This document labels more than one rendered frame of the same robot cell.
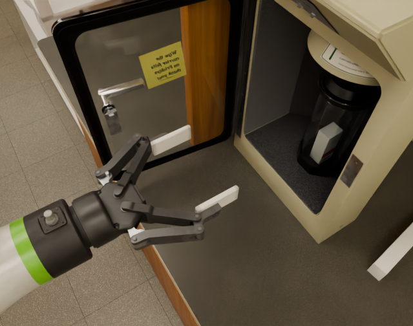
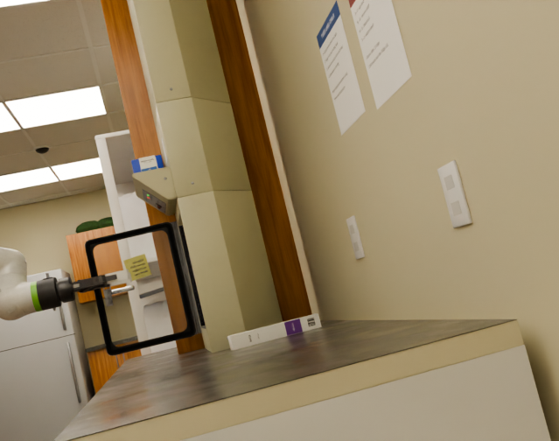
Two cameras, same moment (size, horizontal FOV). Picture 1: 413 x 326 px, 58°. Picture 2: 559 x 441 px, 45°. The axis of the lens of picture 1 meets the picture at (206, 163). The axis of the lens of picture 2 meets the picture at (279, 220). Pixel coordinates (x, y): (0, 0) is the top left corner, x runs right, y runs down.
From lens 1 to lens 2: 1.98 m
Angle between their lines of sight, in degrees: 63
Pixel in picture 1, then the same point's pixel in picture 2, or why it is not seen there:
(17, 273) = (26, 288)
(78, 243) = (52, 283)
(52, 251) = (41, 283)
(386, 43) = (136, 177)
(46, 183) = not seen: outside the picture
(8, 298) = (18, 297)
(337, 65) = not seen: hidden behind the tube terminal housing
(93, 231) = (60, 283)
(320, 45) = not seen: hidden behind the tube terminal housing
